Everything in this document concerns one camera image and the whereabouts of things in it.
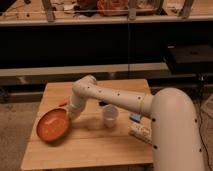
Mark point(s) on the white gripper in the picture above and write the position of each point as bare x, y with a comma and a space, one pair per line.
74, 111

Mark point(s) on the orange ceramic bowl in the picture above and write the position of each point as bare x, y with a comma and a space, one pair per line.
53, 125

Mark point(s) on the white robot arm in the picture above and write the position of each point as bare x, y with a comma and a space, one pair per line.
176, 141

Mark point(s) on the orange carrot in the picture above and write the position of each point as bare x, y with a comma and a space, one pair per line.
64, 102

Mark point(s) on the blue sponge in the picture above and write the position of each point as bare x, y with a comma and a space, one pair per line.
135, 117

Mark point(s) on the white tube bottle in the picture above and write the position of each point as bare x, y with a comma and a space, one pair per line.
141, 132

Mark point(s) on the wooden shelf rack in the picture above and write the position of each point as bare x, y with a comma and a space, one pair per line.
89, 12

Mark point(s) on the black box on shelf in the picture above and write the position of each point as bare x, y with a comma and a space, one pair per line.
190, 59

